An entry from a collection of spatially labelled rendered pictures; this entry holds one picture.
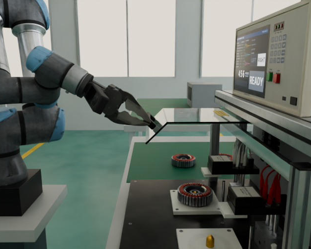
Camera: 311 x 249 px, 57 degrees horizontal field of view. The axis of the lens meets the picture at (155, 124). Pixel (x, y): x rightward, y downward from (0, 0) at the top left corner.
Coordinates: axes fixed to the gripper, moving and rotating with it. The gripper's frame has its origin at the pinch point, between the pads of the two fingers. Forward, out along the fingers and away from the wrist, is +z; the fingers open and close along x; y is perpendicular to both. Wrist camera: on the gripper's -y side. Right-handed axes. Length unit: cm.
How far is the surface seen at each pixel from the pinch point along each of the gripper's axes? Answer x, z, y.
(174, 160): 18, 24, 48
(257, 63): -27.6, 16.7, -4.2
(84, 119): 136, -66, 456
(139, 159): 29, 11, 59
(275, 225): 2.9, 35.9, -18.4
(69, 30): 6, -162, 455
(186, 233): 18.5, 22.6, -10.9
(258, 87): -22.6, 19.6, -6.0
